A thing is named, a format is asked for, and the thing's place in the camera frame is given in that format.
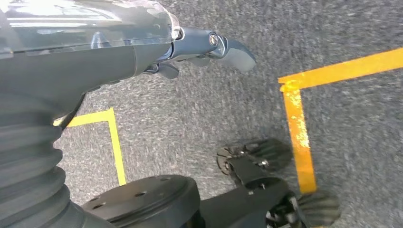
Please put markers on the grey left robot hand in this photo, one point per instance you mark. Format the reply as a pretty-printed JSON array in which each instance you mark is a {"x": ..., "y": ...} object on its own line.
[{"x": 78, "y": 56}]

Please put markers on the black caster wheel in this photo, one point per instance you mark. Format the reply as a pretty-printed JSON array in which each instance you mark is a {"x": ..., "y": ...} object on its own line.
[
  {"x": 267, "y": 154},
  {"x": 318, "y": 209}
]

